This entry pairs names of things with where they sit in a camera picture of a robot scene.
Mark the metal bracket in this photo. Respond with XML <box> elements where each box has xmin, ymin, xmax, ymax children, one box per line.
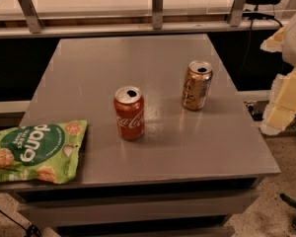
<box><xmin>152</xmin><ymin>0</ymin><xmax>163</xmax><ymax>30</ymax></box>
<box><xmin>18</xmin><ymin>0</ymin><xmax>42</xmax><ymax>34</ymax></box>
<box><xmin>227</xmin><ymin>0</ymin><xmax>247</xmax><ymax>27</ymax></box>

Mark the right metal bracket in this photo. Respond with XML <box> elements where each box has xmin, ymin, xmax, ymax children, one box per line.
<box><xmin>227</xmin><ymin>0</ymin><xmax>247</xmax><ymax>27</ymax></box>

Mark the red coca-cola can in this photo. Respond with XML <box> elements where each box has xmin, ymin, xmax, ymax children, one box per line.
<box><xmin>113</xmin><ymin>86</ymin><xmax>144</xmax><ymax>140</ymax></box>

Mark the gold soda can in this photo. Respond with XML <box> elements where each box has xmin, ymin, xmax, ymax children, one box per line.
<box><xmin>182</xmin><ymin>60</ymin><xmax>213</xmax><ymax>111</ymax></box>

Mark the middle metal bracket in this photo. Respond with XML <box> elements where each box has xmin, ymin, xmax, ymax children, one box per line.
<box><xmin>152</xmin><ymin>0</ymin><xmax>163</xmax><ymax>30</ymax></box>

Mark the green dang chips bag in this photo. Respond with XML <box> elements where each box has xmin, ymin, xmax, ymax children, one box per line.
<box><xmin>0</xmin><ymin>120</ymin><xmax>87</xmax><ymax>184</ymax></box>

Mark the grey cabinet with drawers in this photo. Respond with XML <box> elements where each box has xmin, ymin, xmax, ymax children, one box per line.
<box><xmin>0</xmin><ymin>35</ymin><xmax>279</xmax><ymax>237</ymax></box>

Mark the left metal bracket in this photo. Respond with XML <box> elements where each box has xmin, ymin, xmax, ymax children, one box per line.
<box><xmin>18</xmin><ymin>0</ymin><xmax>42</xmax><ymax>34</ymax></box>

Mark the black cable on floor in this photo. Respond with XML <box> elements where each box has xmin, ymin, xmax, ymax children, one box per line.
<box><xmin>0</xmin><ymin>202</ymin><xmax>42</xmax><ymax>237</ymax></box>

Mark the black cable on wall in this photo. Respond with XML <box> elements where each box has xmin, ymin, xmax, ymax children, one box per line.
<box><xmin>238</xmin><ymin>4</ymin><xmax>284</xmax><ymax>84</ymax></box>

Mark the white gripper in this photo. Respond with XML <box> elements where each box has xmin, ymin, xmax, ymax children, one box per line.
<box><xmin>259</xmin><ymin>14</ymin><xmax>296</xmax><ymax>135</ymax></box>

